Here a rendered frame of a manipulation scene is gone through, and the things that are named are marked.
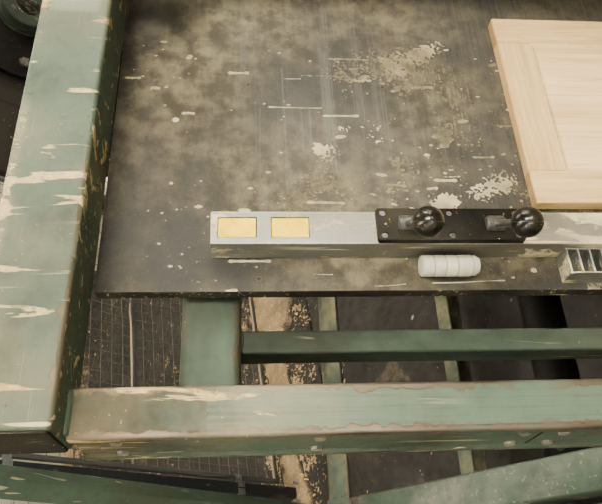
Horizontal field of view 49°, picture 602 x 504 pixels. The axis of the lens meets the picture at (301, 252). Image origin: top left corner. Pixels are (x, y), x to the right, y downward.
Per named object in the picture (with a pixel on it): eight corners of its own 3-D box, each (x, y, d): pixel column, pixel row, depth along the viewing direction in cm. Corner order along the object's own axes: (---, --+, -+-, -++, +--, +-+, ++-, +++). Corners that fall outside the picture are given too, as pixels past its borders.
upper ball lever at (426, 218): (418, 237, 89) (448, 237, 76) (390, 237, 89) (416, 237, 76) (418, 209, 89) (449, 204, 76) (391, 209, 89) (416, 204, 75)
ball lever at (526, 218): (505, 237, 90) (549, 237, 77) (477, 237, 90) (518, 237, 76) (505, 210, 90) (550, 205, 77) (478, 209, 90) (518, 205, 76)
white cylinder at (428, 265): (419, 280, 90) (476, 280, 90) (424, 270, 87) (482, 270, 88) (416, 261, 91) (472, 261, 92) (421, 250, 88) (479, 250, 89)
